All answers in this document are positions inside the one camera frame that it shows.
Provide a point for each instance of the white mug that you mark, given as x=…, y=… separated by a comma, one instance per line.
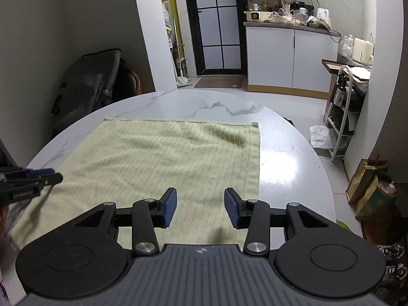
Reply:
x=303, y=10

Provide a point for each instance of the white mop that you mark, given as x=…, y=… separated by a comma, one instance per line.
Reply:
x=183, y=81

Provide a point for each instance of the clear plastic bag of food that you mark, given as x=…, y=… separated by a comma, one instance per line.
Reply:
x=287, y=18

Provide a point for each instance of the white rolling cart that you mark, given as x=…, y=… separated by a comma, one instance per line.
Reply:
x=344, y=114

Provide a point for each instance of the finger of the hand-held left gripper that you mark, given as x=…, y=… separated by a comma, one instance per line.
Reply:
x=40, y=172
x=51, y=179

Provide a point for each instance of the pale yellow towel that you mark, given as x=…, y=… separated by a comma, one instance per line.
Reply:
x=143, y=159

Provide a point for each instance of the black framed glass door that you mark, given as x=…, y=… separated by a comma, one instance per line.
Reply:
x=210, y=22

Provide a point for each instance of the white electric kettle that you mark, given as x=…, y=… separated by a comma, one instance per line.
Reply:
x=322, y=13

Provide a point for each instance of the grey backpack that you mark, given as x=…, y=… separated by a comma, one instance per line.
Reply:
x=86, y=83

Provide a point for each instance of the white cooking pot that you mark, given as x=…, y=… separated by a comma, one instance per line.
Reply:
x=255, y=16

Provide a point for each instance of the yellow pipe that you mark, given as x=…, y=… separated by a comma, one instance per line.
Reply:
x=170, y=6

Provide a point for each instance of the wooden tray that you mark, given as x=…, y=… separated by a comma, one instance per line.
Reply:
x=331, y=65

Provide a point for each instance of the cream countertop appliance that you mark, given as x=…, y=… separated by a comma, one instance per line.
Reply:
x=361, y=51

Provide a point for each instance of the white kitchen cabinet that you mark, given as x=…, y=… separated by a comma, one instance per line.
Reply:
x=271, y=57

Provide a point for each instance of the brown crumpled bag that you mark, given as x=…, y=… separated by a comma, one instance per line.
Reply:
x=318, y=22

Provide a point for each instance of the clear plastic bag with bottles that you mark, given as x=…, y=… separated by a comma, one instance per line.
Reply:
x=346, y=47

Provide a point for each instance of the grey sneaker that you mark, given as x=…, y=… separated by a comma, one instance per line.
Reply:
x=390, y=251
x=395, y=271

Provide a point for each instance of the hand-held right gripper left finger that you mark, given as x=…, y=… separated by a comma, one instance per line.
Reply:
x=170, y=208

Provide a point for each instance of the white plastic bag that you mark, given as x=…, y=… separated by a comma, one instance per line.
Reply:
x=325, y=137

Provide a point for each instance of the dark glass bottle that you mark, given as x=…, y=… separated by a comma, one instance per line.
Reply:
x=339, y=94

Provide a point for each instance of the black chair with wooden frame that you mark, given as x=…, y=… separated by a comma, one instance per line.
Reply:
x=126, y=83

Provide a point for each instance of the brown door mat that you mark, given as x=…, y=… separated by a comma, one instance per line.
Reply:
x=220, y=82

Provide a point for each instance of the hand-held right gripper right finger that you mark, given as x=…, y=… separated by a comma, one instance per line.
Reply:
x=232, y=208

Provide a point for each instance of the brown paper bag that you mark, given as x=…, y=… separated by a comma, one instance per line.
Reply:
x=360, y=181

